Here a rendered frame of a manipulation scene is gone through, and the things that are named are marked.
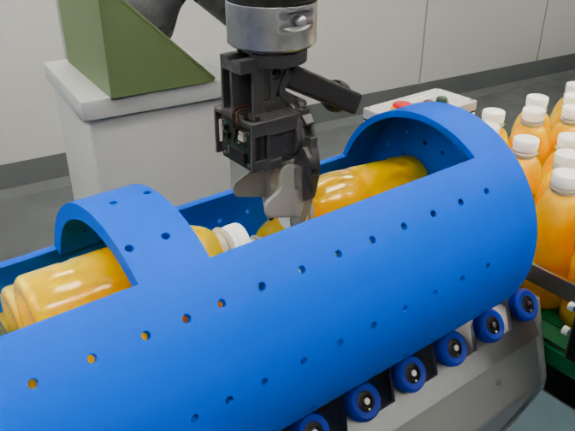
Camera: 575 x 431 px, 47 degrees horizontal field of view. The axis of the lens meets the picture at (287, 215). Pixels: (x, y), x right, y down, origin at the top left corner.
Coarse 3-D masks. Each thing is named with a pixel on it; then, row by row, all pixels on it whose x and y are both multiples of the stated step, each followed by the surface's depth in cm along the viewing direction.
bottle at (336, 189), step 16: (384, 160) 84; (400, 160) 85; (416, 160) 85; (320, 176) 79; (336, 176) 78; (352, 176) 79; (368, 176) 80; (384, 176) 81; (400, 176) 82; (416, 176) 84; (320, 192) 76; (336, 192) 77; (352, 192) 78; (368, 192) 79; (320, 208) 76; (336, 208) 77
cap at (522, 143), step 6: (516, 138) 103; (522, 138) 103; (528, 138) 103; (534, 138) 103; (516, 144) 102; (522, 144) 101; (528, 144) 101; (534, 144) 101; (516, 150) 103; (522, 150) 102; (528, 150) 102; (534, 150) 102
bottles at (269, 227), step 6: (264, 222) 83; (270, 222) 82; (276, 222) 82; (264, 228) 82; (270, 228) 81; (276, 228) 81; (282, 228) 81; (258, 234) 82; (264, 234) 82; (252, 240) 81; (300, 270) 75; (0, 318) 65; (0, 324) 66; (6, 324) 64; (0, 330) 67; (6, 330) 64; (30, 384) 61; (36, 384) 61
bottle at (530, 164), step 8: (520, 152) 102; (536, 152) 103; (520, 160) 103; (528, 160) 103; (536, 160) 103; (528, 168) 102; (536, 168) 103; (528, 176) 102; (536, 176) 103; (536, 184) 103
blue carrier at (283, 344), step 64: (384, 128) 90; (448, 128) 74; (128, 192) 59; (384, 192) 65; (448, 192) 68; (512, 192) 73; (64, 256) 70; (128, 256) 52; (192, 256) 54; (256, 256) 56; (320, 256) 59; (384, 256) 62; (448, 256) 67; (512, 256) 73; (64, 320) 47; (128, 320) 49; (192, 320) 51; (256, 320) 54; (320, 320) 58; (384, 320) 63; (448, 320) 71; (0, 384) 44; (64, 384) 46; (128, 384) 48; (192, 384) 51; (256, 384) 55; (320, 384) 60
